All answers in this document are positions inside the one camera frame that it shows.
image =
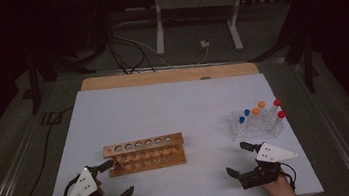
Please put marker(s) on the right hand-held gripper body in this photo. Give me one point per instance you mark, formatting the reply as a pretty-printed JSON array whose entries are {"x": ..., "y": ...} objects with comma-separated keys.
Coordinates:
[{"x": 259, "y": 176}]

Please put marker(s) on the clear plastic test tube rack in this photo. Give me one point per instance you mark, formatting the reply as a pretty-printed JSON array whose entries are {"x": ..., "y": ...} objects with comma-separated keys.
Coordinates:
[{"x": 250, "y": 133}]

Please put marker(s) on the wooden test tube rack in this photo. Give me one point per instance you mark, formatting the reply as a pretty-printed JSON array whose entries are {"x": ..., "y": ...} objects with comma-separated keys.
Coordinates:
[{"x": 144, "y": 144}]

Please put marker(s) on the red capped test tube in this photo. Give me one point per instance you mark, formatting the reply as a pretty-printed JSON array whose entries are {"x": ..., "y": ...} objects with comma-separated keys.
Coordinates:
[
  {"x": 277, "y": 102},
  {"x": 281, "y": 114}
]

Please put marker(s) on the person's right hand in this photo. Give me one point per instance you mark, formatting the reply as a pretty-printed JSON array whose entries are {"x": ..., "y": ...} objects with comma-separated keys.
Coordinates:
[{"x": 281, "y": 189}]

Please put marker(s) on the white table mat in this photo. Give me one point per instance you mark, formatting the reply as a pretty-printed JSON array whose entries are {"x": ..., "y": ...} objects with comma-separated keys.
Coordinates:
[{"x": 164, "y": 112}]

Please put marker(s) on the black stand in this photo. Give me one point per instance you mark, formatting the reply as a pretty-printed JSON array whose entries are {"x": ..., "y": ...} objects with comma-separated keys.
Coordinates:
[
  {"x": 308, "y": 68},
  {"x": 34, "y": 88}
]

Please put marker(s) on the white plug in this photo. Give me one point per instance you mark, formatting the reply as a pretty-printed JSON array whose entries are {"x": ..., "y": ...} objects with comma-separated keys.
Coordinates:
[{"x": 204, "y": 44}]

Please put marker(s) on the dark equipment tower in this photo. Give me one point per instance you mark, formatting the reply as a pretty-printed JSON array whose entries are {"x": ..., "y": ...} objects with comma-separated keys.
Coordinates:
[{"x": 96, "y": 7}]

